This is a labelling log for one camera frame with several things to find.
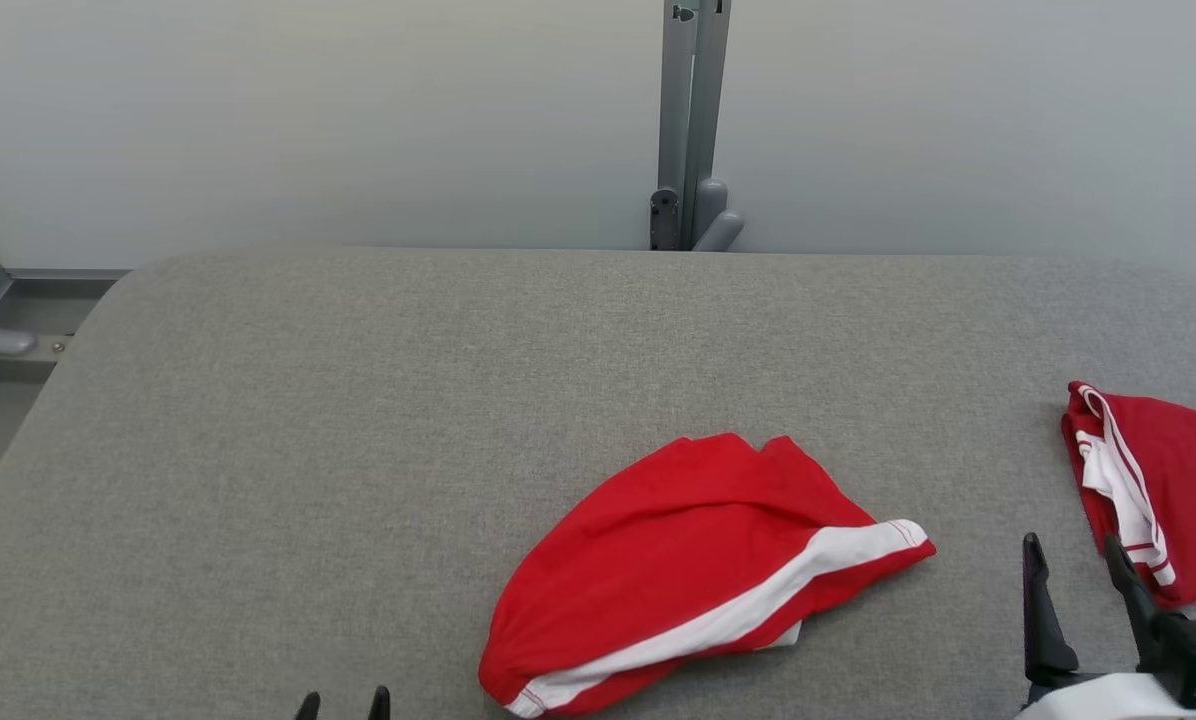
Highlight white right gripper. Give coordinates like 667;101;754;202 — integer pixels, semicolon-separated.
1014;533;1196;720

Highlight red white sports jersey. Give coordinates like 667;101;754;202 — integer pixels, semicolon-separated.
1061;381;1196;609

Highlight red shorts with white stripe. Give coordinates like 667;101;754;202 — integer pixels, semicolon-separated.
478;432;937;719

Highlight grey metal upright post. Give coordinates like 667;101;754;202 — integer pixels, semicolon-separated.
650;0;745;252

